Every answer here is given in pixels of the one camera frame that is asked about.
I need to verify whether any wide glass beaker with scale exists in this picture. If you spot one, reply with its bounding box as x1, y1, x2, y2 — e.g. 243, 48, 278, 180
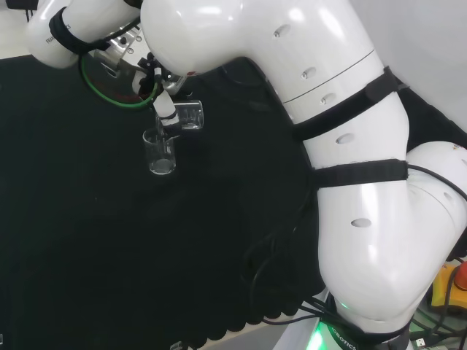
155, 99, 205, 133

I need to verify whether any tall narrow glass beaker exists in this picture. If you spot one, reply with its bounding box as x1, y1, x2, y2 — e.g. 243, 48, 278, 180
142, 129, 177, 176

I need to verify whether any black bench cloth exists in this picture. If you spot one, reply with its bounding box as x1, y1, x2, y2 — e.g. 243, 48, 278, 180
0, 54, 467, 331

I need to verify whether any yellow stop button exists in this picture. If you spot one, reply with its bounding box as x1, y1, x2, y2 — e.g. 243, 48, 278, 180
429, 261, 467, 315

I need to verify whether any bright green arm cable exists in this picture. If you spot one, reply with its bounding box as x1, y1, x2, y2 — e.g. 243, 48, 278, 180
80, 50, 162, 110

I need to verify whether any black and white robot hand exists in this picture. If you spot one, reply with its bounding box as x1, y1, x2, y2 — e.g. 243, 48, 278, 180
131, 53, 179, 128

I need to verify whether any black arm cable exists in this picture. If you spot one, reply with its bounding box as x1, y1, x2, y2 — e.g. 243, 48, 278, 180
242, 178, 331, 326

